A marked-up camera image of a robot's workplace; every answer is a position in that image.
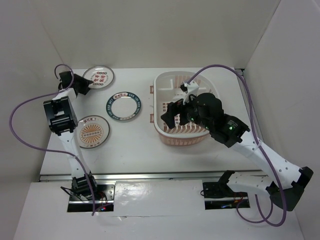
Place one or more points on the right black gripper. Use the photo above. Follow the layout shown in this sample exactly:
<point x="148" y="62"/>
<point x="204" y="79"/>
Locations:
<point x="174" y="108"/>

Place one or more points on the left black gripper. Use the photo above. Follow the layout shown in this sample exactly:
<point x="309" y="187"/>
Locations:
<point x="84" y="83"/>

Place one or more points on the white plate red characters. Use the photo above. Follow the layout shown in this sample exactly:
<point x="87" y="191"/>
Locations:
<point x="101" y="77"/>

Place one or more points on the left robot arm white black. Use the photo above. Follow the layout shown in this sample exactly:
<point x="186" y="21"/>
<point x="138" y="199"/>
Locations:
<point x="62" y="121"/>

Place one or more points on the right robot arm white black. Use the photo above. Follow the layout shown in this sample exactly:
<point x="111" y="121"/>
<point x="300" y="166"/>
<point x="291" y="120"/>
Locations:
<point x="285" y="182"/>

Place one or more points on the white orange plastic dish rack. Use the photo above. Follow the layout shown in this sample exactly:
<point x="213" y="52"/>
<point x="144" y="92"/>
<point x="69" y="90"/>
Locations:
<point x="166" y="89"/>

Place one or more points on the white plate dark teal rim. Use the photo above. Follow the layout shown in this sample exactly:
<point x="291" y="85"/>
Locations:
<point x="123" y="106"/>

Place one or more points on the white plate orange sunburst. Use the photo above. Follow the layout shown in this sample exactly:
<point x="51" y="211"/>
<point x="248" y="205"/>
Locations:
<point x="92" y="131"/>

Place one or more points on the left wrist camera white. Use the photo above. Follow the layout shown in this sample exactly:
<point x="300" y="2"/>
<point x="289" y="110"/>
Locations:
<point x="65" y="78"/>

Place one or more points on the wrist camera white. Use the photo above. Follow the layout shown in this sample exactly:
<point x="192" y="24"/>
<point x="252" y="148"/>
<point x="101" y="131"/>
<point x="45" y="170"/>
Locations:
<point x="189" y="89"/>
<point x="65" y="78"/>

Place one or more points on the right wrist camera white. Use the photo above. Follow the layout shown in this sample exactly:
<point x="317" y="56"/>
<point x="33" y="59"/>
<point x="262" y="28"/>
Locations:
<point x="189" y="89"/>

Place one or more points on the aluminium rail front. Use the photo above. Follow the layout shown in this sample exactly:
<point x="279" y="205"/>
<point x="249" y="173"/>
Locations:
<point x="149" y="176"/>

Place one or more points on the aluminium rail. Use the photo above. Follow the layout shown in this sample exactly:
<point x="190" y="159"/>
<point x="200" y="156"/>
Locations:
<point x="249" y="103"/>
<point x="149" y="176"/>

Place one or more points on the aluminium rail right side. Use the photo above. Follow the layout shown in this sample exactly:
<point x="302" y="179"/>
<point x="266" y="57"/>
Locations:
<point x="249" y="103"/>

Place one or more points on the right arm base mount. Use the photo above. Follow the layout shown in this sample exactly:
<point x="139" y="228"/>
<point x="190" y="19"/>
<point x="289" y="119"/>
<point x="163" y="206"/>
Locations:
<point x="219" y="197"/>

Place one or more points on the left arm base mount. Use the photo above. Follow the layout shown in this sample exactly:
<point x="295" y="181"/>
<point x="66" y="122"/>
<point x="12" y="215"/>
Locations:
<point x="104" y="200"/>

